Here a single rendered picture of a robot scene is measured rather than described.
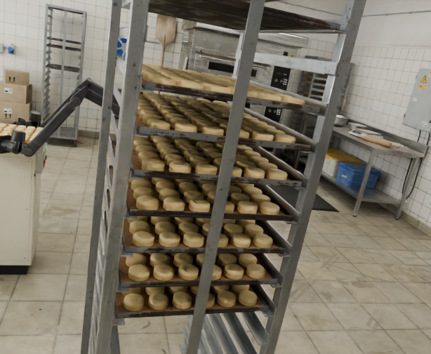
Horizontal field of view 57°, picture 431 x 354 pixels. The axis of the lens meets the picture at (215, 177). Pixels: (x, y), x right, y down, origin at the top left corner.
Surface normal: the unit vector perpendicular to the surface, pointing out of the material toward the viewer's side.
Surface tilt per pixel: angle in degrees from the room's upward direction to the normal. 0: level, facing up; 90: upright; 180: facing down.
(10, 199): 90
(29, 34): 90
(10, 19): 90
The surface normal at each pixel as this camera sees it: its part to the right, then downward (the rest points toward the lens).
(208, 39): 0.23, 0.32
